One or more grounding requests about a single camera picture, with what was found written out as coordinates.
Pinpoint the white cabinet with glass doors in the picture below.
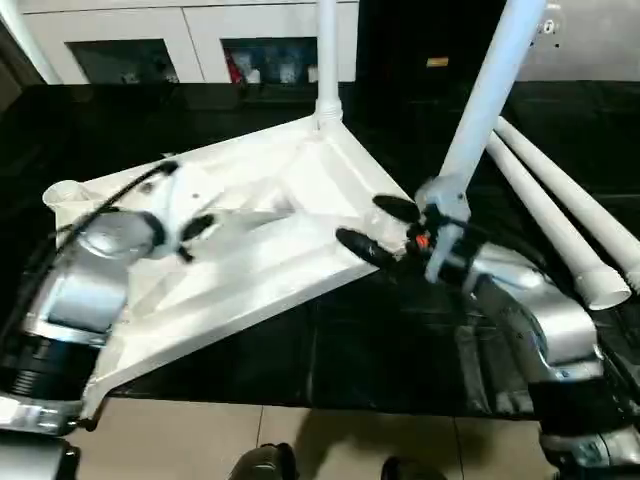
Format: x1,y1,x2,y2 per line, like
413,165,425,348
24,0,360,87

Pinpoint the grey cushion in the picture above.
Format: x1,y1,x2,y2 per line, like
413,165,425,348
520,0,640,84

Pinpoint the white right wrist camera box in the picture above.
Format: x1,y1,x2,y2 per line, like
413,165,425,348
413,176,472,234

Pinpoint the black work mat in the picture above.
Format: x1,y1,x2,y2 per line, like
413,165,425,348
0,80,640,417

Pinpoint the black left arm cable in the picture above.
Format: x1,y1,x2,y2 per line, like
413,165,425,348
20,159,182,303

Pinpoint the dark right robot foot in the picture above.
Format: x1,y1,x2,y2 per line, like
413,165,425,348
381,457,447,480

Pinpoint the white plastic table top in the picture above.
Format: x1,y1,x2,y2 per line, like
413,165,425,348
42,114,422,403

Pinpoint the white plastic table leg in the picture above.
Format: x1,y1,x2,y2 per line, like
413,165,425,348
494,114,640,293
484,130,632,310
414,0,550,217
314,0,344,128

